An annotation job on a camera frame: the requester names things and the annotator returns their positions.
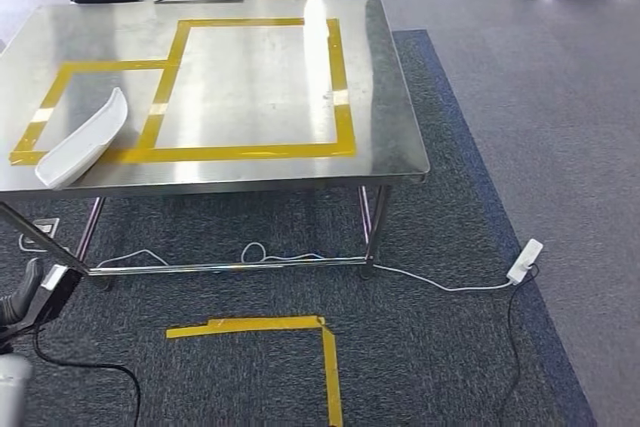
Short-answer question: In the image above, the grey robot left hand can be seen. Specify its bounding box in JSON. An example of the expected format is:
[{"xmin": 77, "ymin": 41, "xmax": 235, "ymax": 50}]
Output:
[{"xmin": 0, "ymin": 258, "xmax": 45, "ymax": 326}]

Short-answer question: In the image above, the white curved plastic part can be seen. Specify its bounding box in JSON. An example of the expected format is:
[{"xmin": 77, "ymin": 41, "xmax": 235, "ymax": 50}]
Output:
[{"xmin": 35, "ymin": 86, "xmax": 129, "ymax": 191}]

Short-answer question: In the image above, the stainless steel workbench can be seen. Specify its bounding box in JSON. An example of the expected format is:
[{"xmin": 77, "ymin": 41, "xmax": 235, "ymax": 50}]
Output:
[{"xmin": 0, "ymin": 0, "xmax": 431, "ymax": 283}]

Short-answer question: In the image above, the floor socket box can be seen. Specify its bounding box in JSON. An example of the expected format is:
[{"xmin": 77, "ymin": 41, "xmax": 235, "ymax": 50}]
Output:
[{"xmin": 32, "ymin": 217, "xmax": 60, "ymax": 240}]

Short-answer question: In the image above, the white power strip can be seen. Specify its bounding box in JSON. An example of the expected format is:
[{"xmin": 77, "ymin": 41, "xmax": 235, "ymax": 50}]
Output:
[{"xmin": 506, "ymin": 238, "xmax": 544, "ymax": 286}]

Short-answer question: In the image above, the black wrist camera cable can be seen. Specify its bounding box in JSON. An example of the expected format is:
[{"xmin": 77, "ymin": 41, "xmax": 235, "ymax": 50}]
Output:
[{"xmin": 32, "ymin": 324, "xmax": 142, "ymax": 427}]

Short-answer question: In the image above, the white power cable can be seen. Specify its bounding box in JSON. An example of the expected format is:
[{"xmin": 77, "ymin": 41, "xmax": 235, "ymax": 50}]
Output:
[{"xmin": 94, "ymin": 241, "xmax": 516, "ymax": 294}]

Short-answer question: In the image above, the black power cable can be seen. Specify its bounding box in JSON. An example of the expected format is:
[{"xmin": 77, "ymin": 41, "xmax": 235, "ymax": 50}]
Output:
[{"xmin": 494, "ymin": 264, "xmax": 540, "ymax": 427}]

